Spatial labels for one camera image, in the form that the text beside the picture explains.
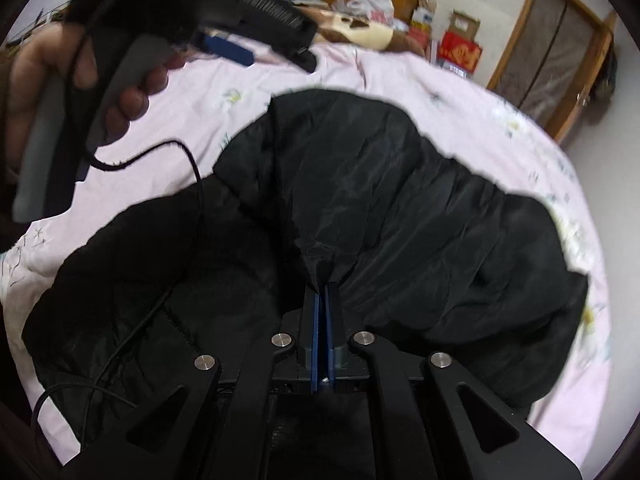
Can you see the bed with pink floral duvet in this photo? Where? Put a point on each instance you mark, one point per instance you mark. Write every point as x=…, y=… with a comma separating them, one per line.
x=350, y=70

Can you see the white plastic bag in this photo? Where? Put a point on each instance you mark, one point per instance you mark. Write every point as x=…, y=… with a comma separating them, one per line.
x=370, y=7

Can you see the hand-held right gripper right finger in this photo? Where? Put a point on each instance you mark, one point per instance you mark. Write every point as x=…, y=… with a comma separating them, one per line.
x=331, y=340

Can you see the person's left hand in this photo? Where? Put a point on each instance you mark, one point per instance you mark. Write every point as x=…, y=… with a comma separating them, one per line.
x=40, y=75

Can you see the black puffer jacket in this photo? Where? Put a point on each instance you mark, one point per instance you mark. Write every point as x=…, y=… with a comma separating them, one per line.
x=400, y=200

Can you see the hanging bags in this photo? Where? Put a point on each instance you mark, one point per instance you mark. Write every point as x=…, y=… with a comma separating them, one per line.
x=605, y=80

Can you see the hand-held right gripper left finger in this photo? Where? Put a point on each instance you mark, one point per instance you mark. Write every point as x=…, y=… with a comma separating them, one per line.
x=315, y=340

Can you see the red gift box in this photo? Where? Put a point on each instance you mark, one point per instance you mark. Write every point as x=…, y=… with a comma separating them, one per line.
x=460, y=52

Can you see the brown dog print blanket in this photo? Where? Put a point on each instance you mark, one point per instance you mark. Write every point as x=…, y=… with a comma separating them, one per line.
x=360, y=30

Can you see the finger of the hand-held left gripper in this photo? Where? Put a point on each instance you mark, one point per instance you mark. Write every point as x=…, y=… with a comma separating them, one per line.
x=306, y=60
x=227, y=49

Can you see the wooden framed door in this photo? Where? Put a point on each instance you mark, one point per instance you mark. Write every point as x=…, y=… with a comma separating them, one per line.
x=545, y=55

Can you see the open cardboard box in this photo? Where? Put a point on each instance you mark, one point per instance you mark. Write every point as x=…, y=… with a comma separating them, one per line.
x=462, y=22

